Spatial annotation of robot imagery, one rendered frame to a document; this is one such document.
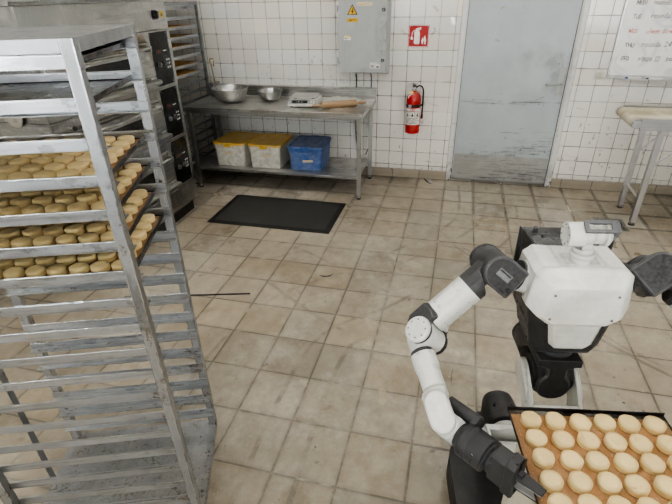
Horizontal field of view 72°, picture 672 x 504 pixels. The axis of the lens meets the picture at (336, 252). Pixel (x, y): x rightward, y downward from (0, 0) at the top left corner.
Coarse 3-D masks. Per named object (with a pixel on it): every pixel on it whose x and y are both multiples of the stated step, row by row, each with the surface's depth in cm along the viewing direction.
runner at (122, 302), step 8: (48, 304) 128; (56, 304) 128; (64, 304) 128; (72, 304) 128; (80, 304) 129; (88, 304) 129; (96, 304) 129; (104, 304) 130; (112, 304) 130; (120, 304) 130; (128, 304) 130; (0, 312) 127; (8, 312) 127; (16, 312) 128; (24, 312) 128; (32, 312) 128; (40, 312) 128; (48, 312) 129; (56, 312) 129
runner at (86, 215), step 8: (0, 216) 114; (8, 216) 114; (16, 216) 115; (24, 216) 115; (32, 216) 115; (40, 216) 115; (48, 216) 115; (56, 216) 116; (64, 216) 116; (72, 216) 116; (80, 216) 116; (88, 216) 117; (96, 216) 117; (104, 216) 117; (0, 224) 115; (8, 224) 115; (16, 224) 116; (24, 224) 116; (32, 224) 116; (40, 224) 116
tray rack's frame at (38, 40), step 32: (0, 32) 114; (32, 32) 112; (64, 32) 110; (96, 32) 108; (128, 32) 131; (32, 320) 180; (96, 448) 205; (128, 448) 205; (192, 448) 204; (0, 480) 155; (96, 480) 192; (128, 480) 192; (160, 480) 191
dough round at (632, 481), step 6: (630, 474) 105; (636, 474) 105; (624, 480) 105; (630, 480) 104; (636, 480) 104; (642, 480) 104; (624, 486) 105; (630, 486) 103; (636, 486) 103; (642, 486) 103; (648, 486) 103; (630, 492) 103; (636, 492) 102; (642, 492) 102; (648, 492) 102
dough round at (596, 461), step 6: (588, 456) 110; (594, 456) 110; (600, 456) 110; (588, 462) 109; (594, 462) 108; (600, 462) 108; (606, 462) 108; (594, 468) 108; (600, 468) 107; (606, 468) 107
